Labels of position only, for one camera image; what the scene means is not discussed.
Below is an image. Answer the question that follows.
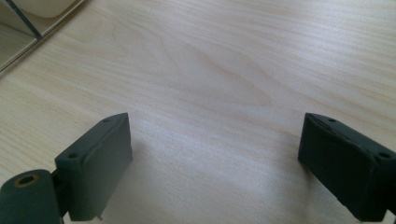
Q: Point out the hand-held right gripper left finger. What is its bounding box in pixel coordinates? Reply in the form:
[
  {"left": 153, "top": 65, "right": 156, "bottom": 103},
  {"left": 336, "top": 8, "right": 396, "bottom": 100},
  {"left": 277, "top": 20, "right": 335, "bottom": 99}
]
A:
[{"left": 54, "top": 112, "right": 134, "bottom": 222}]

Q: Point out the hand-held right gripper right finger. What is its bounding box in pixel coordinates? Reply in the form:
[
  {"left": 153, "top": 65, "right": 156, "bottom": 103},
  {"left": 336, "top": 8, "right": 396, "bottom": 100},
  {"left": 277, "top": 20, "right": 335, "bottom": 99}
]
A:
[{"left": 297, "top": 112, "right": 396, "bottom": 223}]

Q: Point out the clear divided organizer box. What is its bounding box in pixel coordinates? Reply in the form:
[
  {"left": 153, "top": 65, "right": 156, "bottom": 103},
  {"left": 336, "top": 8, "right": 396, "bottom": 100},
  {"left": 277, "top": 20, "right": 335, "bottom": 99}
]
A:
[{"left": 0, "top": 0, "right": 87, "bottom": 73}]

